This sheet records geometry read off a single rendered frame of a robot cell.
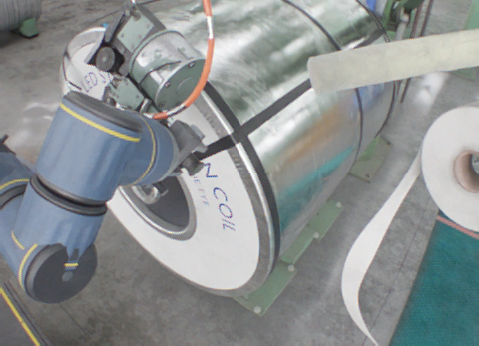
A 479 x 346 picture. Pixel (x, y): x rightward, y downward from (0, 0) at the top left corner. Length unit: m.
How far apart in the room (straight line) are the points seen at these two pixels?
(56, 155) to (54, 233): 0.09
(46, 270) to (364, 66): 0.40
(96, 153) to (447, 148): 0.42
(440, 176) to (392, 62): 0.22
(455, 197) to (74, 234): 0.48
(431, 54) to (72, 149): 0.37
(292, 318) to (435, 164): 1.50
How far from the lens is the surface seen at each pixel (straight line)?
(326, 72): 0.30
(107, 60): 0.87
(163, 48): 0.72
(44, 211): 0.43
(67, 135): 0.40
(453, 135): 0.46
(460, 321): 2.23
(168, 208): 1.60
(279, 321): 1.87
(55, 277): 0.46
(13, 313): 1.73
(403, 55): 0.32
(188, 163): 0.73
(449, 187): 0.49
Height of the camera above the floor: 1.69
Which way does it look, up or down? 41 degrees down
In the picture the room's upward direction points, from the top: 2 degrees clockwise
